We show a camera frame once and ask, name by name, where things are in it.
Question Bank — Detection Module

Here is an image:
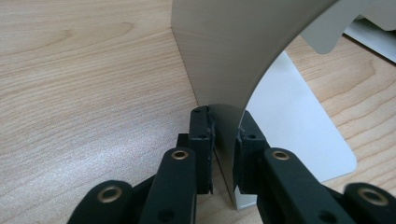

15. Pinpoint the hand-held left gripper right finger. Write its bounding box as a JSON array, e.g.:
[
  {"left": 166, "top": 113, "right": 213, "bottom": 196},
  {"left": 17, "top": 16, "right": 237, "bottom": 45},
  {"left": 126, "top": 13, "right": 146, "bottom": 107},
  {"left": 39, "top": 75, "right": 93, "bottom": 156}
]
[{"left": 233, "top": 110, "right": 356, "bottom": 224}]

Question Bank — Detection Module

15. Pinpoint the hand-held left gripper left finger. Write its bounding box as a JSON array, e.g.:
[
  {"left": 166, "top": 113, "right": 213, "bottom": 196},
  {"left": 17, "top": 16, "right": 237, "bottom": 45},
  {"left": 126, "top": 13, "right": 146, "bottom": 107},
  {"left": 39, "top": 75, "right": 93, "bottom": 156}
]
[{"left": 138, "top": 105, "right": 217, "bottom": 224}]

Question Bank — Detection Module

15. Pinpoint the expandable grey metal book rack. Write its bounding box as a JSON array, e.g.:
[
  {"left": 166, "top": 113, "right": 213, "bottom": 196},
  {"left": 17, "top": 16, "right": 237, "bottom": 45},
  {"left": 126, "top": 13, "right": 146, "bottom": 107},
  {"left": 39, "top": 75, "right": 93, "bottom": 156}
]
[{"left": 171, "top": 0, "right": 396, "bottom": 211}]

